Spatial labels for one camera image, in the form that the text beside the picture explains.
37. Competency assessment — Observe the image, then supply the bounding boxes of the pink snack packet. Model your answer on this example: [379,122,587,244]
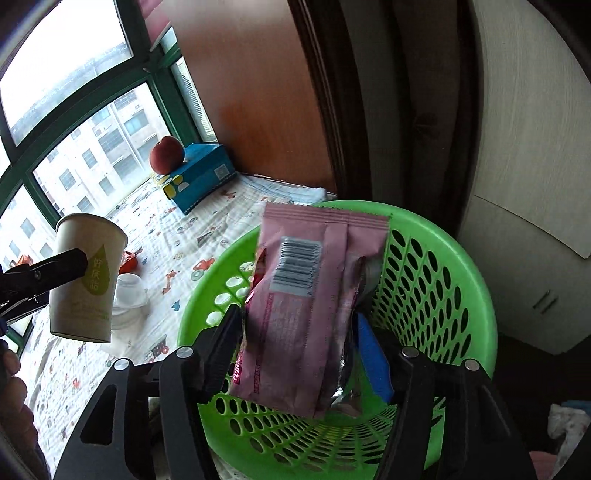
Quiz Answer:
[228,202,391,418]

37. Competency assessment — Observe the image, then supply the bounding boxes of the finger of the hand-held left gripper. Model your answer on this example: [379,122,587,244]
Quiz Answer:
[0,248,89,325]

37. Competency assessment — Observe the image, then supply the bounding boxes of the white wardrobe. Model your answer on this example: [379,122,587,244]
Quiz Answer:
[457,0,591,356]

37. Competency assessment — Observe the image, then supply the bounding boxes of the red apple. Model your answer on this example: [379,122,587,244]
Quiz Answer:
[149,135,185,175]

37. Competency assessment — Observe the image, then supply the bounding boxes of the clear plastic cup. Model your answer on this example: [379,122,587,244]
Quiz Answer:
[110,273,150,330]

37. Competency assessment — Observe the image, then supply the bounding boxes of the green window frame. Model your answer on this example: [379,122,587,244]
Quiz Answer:
[0,0,219,352]

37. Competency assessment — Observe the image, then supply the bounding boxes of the green plastic basket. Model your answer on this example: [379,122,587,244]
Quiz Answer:
[177,199,498,472]

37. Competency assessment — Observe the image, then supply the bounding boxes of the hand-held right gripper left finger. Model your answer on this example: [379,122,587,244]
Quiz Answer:
[54,306,244,480]

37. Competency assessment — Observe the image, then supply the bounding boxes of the printed blanket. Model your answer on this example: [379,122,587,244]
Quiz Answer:
[18,173,338,480]

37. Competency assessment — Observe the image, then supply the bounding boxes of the white paper cup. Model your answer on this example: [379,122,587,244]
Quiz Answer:
[48,213,129,343]

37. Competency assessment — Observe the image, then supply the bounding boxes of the white printed cloth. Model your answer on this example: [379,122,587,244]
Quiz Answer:
[547,401,591,445]

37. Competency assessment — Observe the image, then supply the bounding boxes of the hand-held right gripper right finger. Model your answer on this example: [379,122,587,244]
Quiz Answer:
[355,314,539,480]

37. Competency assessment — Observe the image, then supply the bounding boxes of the blue tissue box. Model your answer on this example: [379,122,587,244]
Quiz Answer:
[151,143,238,214]

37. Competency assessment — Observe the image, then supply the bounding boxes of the white folded cloth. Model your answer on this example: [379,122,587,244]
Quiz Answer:
[240,173,338,207]

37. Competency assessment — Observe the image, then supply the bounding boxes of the dark wooden door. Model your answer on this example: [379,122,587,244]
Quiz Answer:
[288,0,481,232]

